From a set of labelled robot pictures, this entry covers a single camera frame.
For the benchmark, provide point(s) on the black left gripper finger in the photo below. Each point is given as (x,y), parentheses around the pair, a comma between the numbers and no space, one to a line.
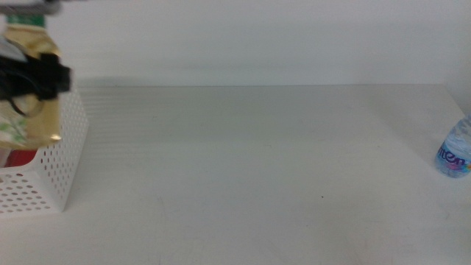
(53,79)

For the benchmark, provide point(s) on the yellow tea bottle green label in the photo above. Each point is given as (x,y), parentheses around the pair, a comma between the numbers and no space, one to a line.
(44,121)

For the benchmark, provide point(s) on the red soda can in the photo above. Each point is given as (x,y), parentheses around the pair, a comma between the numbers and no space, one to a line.
(20,158)

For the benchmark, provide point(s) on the clear water bottle blue cap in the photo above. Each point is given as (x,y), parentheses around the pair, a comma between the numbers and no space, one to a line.
(456,147)

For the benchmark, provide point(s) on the white perforated plastic basket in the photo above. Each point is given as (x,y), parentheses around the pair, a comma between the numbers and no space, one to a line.
(70,147)

